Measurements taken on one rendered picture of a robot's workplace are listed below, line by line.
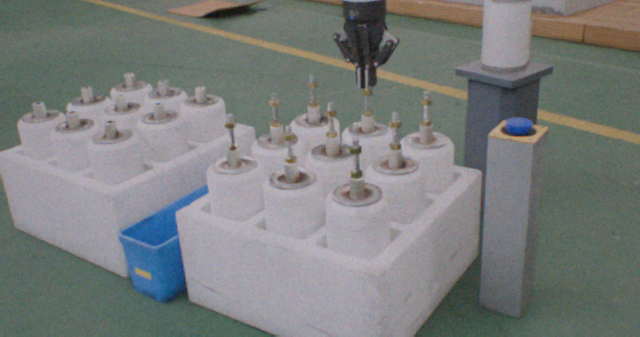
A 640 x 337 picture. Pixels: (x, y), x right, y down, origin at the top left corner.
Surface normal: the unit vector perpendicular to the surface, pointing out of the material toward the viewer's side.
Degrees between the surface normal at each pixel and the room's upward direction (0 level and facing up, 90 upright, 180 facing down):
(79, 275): 0
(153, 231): 88
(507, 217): 90
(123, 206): 90
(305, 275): 90
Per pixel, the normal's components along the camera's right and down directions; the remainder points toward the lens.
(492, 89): -0.77, 0.29
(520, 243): -0.55, 0.36
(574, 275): -0.05, -0.92
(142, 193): 0.81, 0.19
